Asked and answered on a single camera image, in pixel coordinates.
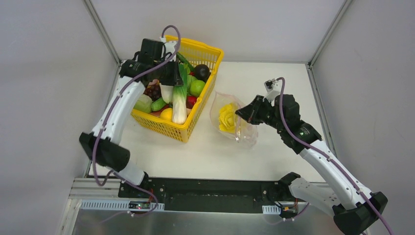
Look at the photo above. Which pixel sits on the white radish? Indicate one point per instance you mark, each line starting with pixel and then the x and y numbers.
pixel 166 93

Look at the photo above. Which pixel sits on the yellow plastic basket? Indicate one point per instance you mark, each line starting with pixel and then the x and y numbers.
pixel 195 53

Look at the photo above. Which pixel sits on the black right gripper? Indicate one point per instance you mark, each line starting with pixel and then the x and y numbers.
pixel 258 108

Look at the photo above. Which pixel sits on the yellow lemon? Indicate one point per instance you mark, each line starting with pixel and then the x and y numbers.
pixel 166 114

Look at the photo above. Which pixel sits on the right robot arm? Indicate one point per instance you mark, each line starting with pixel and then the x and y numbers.
pixel 353 206

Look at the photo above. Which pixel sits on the clear zip top bag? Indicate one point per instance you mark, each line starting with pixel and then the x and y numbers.
pixel 246 134

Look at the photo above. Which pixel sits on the green cucumber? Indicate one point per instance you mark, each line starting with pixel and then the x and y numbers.
pixel 158 104

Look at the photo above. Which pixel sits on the green white bok choy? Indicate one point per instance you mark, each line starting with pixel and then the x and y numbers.
pixel 179 99

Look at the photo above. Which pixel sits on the small red tomato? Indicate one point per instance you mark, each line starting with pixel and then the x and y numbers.
pixel 191 101

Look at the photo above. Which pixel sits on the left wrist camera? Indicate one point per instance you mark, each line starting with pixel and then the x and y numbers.
pixel 168 48

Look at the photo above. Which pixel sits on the green apple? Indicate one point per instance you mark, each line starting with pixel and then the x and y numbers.
pixel 196 88

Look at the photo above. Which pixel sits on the yellow napa cabbage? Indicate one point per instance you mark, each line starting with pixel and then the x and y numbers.
pixel 228 118

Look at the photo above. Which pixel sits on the aluminium frame rail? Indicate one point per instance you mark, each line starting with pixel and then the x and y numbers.
pixel 99 210

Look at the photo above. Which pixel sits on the dark purple eggplant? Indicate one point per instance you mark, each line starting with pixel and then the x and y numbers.
pixel 202 72

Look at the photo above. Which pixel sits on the dark purple grapes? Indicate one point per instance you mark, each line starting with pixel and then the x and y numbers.
pixel 153 91

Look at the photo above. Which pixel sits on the pale green cabbage head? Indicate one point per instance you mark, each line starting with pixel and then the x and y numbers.
pixel 143 104

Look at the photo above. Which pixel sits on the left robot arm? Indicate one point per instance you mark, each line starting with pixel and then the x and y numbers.
pixel 155 58

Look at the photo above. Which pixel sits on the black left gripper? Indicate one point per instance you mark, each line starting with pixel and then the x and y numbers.
pixel 173 75

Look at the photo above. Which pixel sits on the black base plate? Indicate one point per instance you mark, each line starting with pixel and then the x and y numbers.
pixel 202 195

